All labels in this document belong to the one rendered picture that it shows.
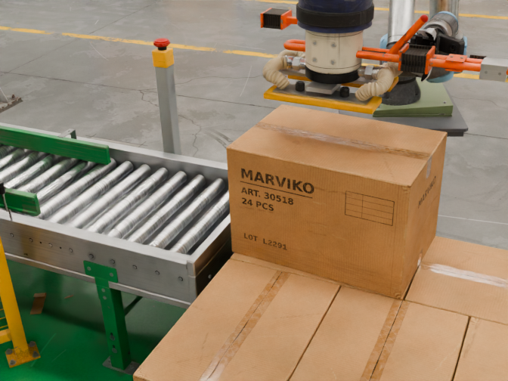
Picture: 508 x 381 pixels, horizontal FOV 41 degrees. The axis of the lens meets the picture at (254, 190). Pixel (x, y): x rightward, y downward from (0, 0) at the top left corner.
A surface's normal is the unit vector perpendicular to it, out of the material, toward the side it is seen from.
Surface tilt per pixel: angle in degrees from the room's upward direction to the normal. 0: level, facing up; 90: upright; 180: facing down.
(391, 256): 90
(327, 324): 0
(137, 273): 90
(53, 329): 0
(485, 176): 0
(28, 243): 90
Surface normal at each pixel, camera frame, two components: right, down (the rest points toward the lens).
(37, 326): -0.03, -0.88
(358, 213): -0.47, 0.44
